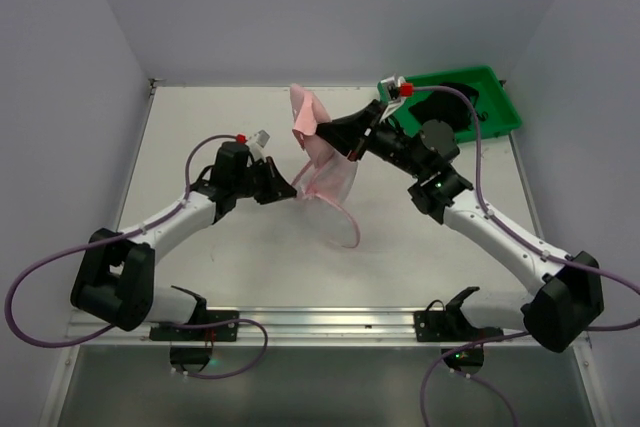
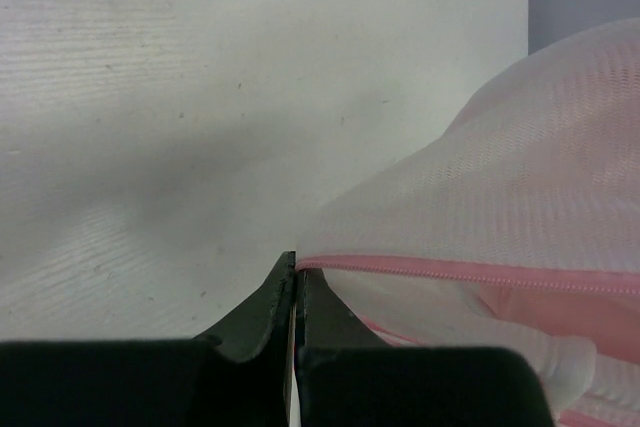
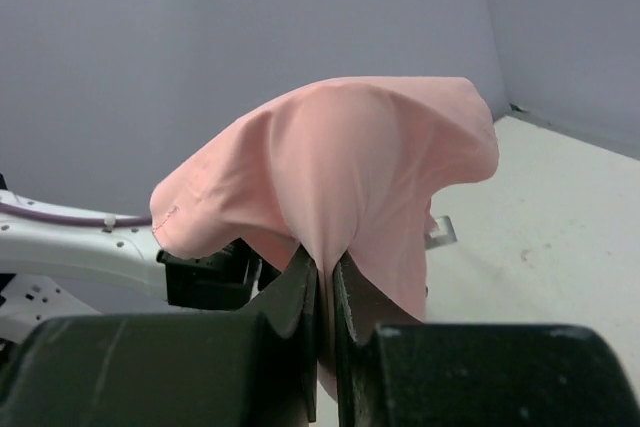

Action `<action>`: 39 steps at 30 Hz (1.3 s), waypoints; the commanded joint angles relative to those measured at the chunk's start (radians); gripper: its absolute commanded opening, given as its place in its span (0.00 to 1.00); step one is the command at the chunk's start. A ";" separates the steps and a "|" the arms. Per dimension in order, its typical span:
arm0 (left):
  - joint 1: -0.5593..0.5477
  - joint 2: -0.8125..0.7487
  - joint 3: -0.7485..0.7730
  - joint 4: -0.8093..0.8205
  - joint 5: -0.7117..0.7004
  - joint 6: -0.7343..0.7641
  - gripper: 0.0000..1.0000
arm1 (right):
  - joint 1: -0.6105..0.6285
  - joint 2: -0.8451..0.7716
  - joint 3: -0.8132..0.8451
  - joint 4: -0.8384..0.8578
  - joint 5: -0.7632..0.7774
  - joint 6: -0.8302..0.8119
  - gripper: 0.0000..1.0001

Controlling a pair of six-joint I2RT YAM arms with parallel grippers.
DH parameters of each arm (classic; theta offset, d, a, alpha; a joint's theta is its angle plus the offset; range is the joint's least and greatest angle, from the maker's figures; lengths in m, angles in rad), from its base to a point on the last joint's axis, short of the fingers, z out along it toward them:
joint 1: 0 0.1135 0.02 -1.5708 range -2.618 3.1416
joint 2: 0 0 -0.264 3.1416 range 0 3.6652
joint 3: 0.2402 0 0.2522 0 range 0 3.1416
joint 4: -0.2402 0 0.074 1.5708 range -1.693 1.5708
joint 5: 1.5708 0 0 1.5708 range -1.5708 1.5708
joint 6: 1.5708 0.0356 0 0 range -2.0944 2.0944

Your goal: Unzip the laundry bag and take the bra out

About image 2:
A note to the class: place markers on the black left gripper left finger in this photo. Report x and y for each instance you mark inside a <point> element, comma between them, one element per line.
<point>235,373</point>

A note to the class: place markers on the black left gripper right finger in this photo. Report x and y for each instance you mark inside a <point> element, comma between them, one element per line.
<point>347,376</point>

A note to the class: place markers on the white mesh laundry bag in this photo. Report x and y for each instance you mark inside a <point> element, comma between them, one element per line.
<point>534,185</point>

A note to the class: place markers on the pink bra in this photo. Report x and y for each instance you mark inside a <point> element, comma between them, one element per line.
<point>611,321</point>

